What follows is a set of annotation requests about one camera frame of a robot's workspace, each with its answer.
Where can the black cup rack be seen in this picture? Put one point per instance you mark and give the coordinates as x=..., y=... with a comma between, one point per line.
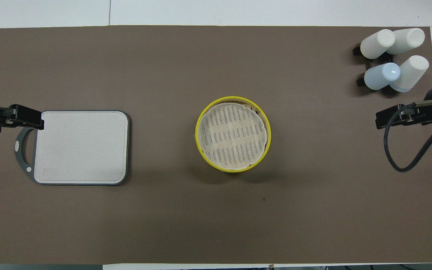
x=357, y=51

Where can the light blue plastic cup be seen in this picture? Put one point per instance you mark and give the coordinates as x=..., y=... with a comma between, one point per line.
x=382, y=76

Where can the yellow bamboo steamer basket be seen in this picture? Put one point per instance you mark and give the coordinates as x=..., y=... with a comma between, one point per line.
x=269, y=146

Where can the white cup with bluish rim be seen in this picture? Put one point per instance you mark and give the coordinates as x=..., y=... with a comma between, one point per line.
x=411, y=73

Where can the white cutting board grey rim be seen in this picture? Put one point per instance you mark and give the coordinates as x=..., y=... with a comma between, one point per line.
x=88, y=150

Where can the brown table mat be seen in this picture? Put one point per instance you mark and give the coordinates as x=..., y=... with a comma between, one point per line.
x=201, y=217

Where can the white plastic cup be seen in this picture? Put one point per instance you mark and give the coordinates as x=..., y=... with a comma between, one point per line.
x=408, y=40
x=377, y=44

